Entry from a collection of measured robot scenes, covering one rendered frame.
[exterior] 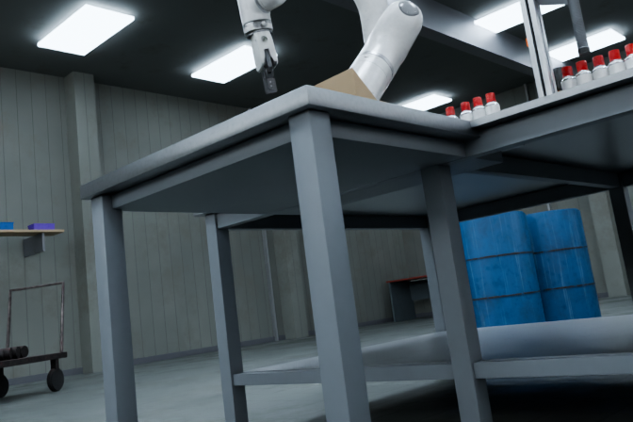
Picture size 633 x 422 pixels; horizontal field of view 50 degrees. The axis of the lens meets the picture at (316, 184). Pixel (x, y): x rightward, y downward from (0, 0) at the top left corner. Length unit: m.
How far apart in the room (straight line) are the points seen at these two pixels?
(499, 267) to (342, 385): 4.17
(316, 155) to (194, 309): 9.31
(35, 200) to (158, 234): 1.90
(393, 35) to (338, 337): 1.00
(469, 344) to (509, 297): 3.56
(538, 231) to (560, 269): 0.36
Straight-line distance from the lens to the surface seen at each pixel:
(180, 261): 10.49
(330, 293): 1.27
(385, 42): 1.97
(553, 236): 5.93
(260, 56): 1.93
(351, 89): 1.72
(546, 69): 2.25
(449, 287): 1.84
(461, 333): 1.84
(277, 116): 1.35
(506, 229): 5.43
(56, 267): 9.50
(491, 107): 2.48
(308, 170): 1.31
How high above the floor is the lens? 0.40
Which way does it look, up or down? 11 degrees up
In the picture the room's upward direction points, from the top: 7 degrees counter-clockwise
